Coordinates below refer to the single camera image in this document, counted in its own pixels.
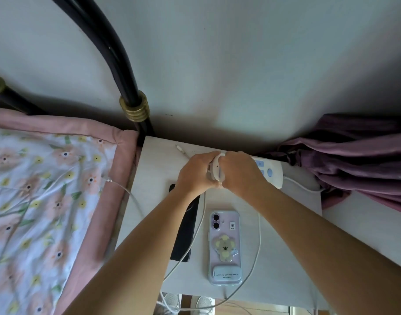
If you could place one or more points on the black metal bed frame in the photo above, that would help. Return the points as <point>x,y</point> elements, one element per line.
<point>103,39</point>

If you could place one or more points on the person's right fingers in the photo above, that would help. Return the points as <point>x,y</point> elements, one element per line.
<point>231,158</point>

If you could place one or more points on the person's right hand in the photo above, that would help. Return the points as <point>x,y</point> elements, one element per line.
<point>241,175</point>

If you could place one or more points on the koala phone grip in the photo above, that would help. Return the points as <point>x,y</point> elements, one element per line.
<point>225,246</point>

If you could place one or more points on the person's right forearm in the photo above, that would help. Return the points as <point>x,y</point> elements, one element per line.
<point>318,252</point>

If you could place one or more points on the person's left forearm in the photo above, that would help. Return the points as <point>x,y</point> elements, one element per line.
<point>138,255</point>

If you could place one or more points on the pink floral quilt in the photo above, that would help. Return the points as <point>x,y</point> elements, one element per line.
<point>49,209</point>

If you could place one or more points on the person's left hand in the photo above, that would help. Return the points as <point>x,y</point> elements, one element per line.
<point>192,175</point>

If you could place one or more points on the black phone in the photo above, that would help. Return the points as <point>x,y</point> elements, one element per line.
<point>184,239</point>

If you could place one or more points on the purple phone clear case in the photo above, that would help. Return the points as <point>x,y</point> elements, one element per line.
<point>225,223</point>

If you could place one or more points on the white charger adapter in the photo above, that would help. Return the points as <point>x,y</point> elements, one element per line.
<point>215,169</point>

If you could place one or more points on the white power strip blue buttons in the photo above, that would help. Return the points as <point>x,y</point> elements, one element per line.
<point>273,176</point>

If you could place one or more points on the white shoe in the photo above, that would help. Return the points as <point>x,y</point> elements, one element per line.
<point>170,301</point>
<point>205,305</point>

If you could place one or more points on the person's left fingers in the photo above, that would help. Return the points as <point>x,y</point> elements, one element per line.
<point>207,157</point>

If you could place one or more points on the purple curtain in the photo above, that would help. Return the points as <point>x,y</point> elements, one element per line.
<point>361,160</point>

